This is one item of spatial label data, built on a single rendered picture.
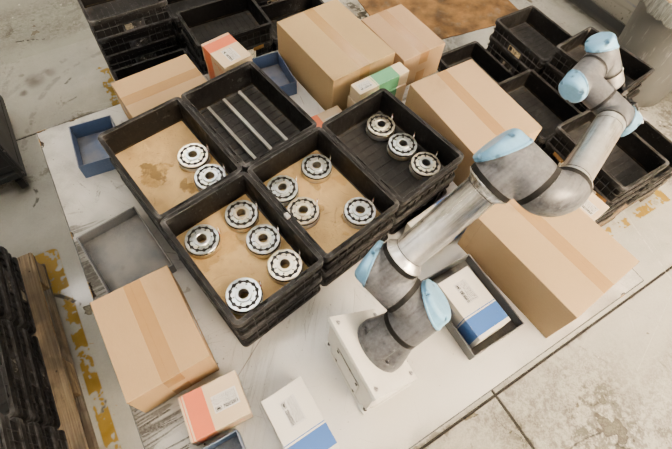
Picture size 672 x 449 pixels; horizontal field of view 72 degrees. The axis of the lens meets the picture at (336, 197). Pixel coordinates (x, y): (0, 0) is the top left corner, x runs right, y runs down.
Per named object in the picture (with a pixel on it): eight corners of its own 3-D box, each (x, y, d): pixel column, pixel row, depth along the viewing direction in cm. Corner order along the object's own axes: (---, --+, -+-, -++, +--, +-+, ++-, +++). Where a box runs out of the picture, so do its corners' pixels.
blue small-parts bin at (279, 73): (297, 93, 196) (296, 81, 190) (263, 104, 191) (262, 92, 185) (278, 63, 205) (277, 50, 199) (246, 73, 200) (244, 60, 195)
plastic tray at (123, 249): (177, 270, 150) (173, 264, 146) (118, 307, 143) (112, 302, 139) (138, 213, 161) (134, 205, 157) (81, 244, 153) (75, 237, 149)
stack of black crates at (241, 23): (255, 56, 287) (247, -10, 249) (277, 88, 274) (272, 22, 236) (193, 78, 274) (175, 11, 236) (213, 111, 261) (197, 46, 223)
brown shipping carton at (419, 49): (436, 71, 208) (445, 42, 194) (397, 90, 200) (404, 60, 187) (395, 33, 220) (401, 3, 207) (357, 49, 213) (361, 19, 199)
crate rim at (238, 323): (325, 264, 132) (326, 260, 130) (237, 330, 121) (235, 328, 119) (245, 173, 147) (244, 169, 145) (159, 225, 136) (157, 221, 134)
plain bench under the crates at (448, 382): (552, 338, 217) (644, 280, 158) (234, 564, 166) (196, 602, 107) (366, 112, 287) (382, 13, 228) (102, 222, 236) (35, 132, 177)
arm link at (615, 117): (586, 230, 95) (656, 108, 119) (547, 192, 95) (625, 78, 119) (545, 246, 105) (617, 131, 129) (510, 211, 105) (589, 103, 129)
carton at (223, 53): (253, 70, 180) (251, 54, 174) (227, 83, 176) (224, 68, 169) (230, 47, 186) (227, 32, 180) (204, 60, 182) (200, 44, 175)
